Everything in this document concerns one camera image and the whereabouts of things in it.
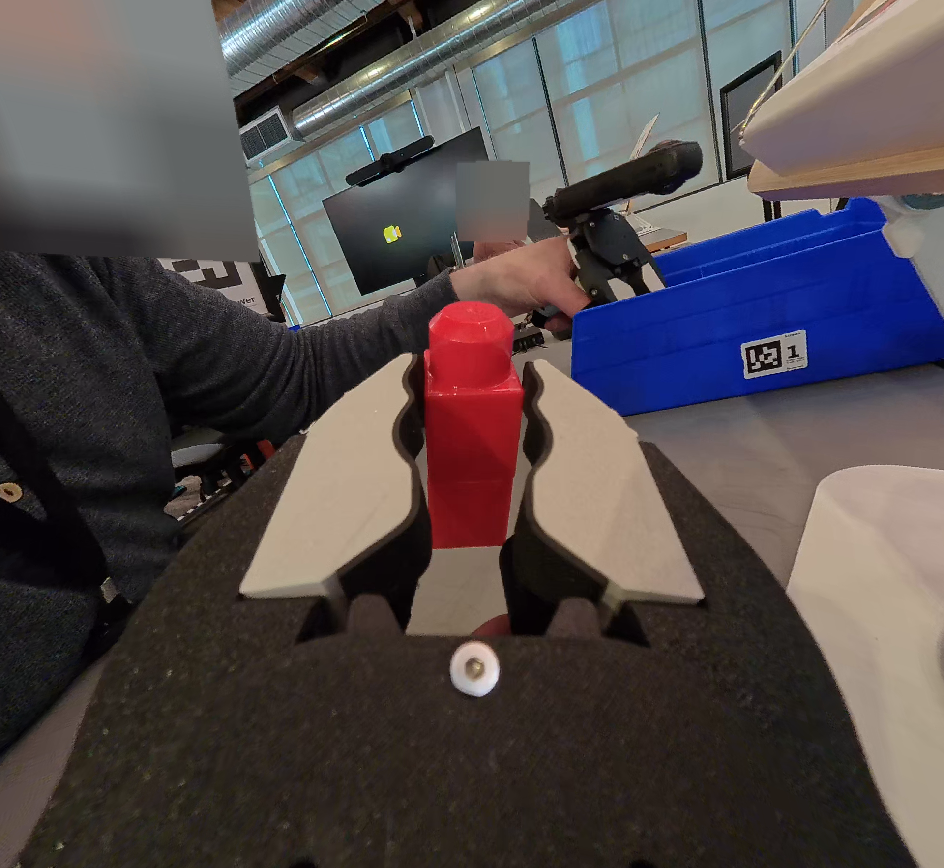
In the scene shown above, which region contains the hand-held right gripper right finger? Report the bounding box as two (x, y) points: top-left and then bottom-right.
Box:
(501, 359), (707, 636)

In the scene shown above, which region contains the red building block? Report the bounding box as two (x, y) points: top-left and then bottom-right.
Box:
(426, 473), (516, 549)
(424, 302), (525, 481)

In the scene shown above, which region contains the ceiling air vent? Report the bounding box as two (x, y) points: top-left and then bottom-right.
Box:
(238, 106), (292, 161)

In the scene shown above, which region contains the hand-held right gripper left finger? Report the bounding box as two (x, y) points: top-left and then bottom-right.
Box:
(239, 354), (435, 636)

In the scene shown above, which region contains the black monitor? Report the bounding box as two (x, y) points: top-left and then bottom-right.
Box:
(322, 126), (491, 297)

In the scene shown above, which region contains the black webcam bar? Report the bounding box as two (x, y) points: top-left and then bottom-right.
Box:
(345, 138), (436, 188)

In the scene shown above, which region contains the dark screen on floor stand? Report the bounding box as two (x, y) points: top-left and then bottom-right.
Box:
(719, 51), (784, 179)

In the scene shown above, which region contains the blue tagged plastic bin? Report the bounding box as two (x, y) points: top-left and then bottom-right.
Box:
(570, 197), (944, 418)

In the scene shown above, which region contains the black office chair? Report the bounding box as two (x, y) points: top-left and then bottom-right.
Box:
(171, 425), (259, 500)

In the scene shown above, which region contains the grey desk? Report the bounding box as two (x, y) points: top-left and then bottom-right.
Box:
(0, 359), (944, 868)

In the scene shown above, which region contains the light wooden table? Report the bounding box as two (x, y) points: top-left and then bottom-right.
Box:
(627, 219), (690, 251)

